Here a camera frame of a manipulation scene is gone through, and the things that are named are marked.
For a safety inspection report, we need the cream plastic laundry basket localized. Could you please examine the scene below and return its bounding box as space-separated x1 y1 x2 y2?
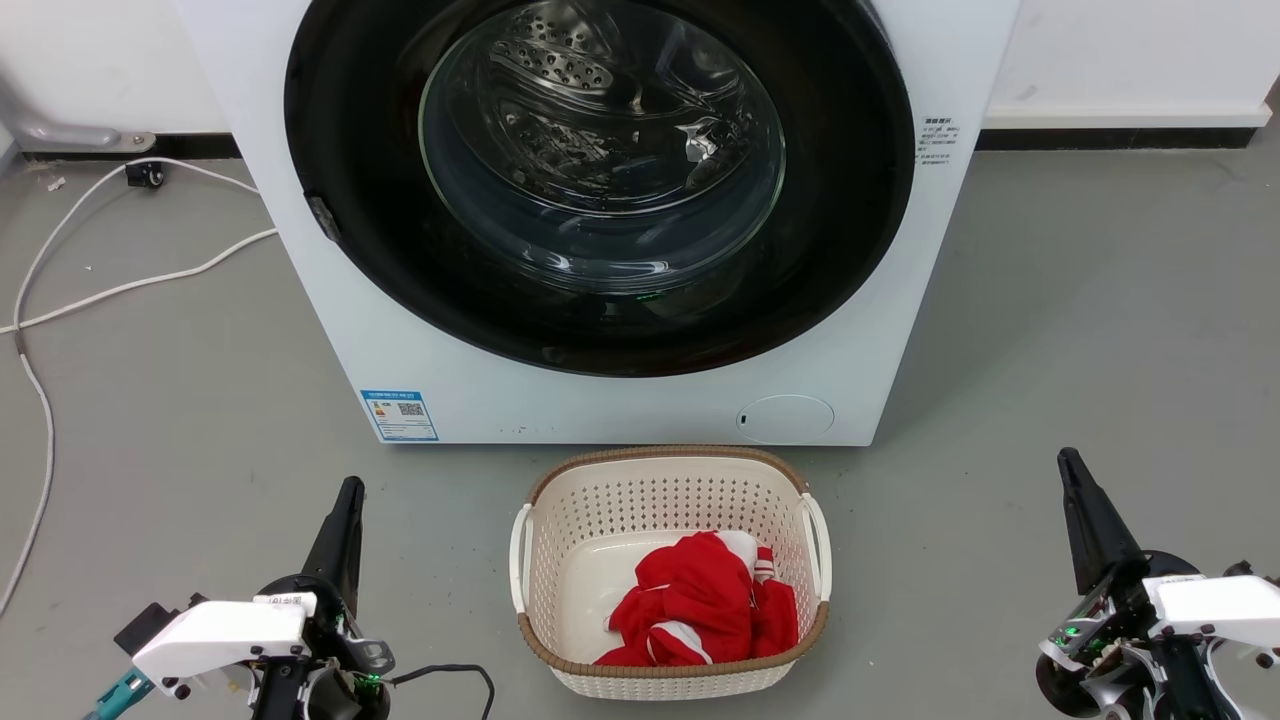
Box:
509 445 833 701

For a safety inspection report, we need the red and white garment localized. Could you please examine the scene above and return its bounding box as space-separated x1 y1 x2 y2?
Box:
594 531 800 668

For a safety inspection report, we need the perforated steel washer drum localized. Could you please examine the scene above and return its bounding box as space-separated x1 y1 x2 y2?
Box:
420 0 786 296

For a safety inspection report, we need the thin white cable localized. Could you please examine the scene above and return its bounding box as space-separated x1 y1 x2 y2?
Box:
0 157 261 616

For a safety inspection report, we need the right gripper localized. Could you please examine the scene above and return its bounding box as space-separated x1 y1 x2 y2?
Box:
1034 447 1216 720

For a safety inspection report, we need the black round washer door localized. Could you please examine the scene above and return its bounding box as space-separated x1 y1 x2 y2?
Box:
284 0 916 379

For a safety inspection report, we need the white front-load washing machine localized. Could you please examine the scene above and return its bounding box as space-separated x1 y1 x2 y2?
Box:
175 0 1021 448

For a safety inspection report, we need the small black box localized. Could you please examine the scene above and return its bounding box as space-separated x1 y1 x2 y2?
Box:
113 596 208 657

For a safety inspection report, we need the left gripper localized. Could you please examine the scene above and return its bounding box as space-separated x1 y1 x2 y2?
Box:
255 476 396 720

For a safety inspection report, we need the teal connector piece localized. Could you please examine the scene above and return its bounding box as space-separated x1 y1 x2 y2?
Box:
84 669 156 720

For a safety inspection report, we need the round white filter cover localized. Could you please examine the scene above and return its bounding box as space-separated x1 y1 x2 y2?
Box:
737 394 836 444

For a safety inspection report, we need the small black text sticker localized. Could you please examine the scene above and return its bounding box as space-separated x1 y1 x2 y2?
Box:
918 115 960 173

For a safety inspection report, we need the thick white power cable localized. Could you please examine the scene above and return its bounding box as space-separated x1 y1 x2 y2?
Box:
0 228 279 335

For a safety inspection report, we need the blue energy label sticker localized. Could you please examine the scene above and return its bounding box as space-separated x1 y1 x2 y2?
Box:
360 389 440 443

